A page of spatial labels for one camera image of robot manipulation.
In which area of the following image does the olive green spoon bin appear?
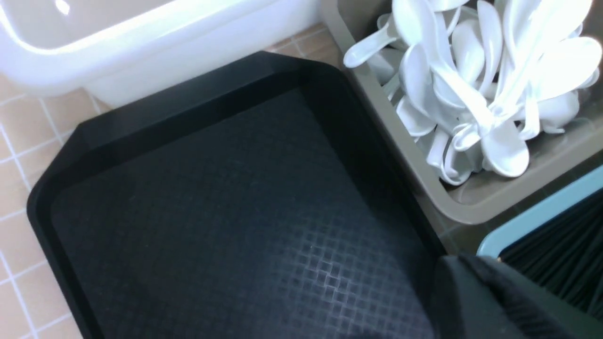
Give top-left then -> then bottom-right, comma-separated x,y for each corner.
322,0 -> 602,225

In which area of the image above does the bundle of black chopsticks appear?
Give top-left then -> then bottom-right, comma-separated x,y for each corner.
499,190 -> 603,321

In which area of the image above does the blue chopstick bin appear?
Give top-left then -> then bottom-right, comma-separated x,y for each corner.
476,165 -> 603,321

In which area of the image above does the pile of white spoons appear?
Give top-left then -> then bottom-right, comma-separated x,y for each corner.
343,0 -> 602,186

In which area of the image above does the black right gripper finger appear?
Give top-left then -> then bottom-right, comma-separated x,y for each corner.
429,254 -> 603,339

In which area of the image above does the black plastic serving tray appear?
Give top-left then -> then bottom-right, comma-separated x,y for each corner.
27,52 -> 443,339

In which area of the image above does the large white plastic tub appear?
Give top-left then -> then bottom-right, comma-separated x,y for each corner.
0,0 -> 319,107

